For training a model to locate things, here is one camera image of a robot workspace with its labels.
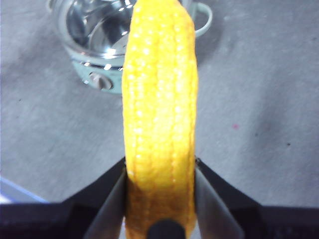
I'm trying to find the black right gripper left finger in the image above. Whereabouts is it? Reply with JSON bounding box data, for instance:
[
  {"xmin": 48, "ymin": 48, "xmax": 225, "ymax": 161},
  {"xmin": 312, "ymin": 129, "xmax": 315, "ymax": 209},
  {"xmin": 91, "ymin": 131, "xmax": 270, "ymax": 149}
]
[{"xmin": 0, "ymin": 157, "xmax": 128, "ymax": 239}]

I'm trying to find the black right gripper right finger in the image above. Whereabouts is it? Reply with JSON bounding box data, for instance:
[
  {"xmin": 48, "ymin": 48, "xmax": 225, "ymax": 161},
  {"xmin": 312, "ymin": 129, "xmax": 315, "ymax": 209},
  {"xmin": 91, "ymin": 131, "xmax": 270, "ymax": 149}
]
[{"xmin": 194, "ymin": 156, "xmax": 319, "ymax": 239}]

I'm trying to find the yellow corn cob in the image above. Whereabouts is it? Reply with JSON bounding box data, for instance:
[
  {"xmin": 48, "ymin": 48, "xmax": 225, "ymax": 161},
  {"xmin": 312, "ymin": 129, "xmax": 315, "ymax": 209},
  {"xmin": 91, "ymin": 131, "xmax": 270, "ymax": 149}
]
[{"xmin": 121, "ymin": 0, "xmax": 199, "ymax": 239}]

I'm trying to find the pale green electric cooking pot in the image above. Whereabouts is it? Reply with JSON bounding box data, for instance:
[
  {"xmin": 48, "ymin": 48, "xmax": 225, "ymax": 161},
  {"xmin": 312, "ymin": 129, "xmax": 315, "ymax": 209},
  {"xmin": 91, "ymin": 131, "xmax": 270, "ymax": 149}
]
[{"xmin": 47, "ymin": 0, "xmax": 214, "ymax": 95}]

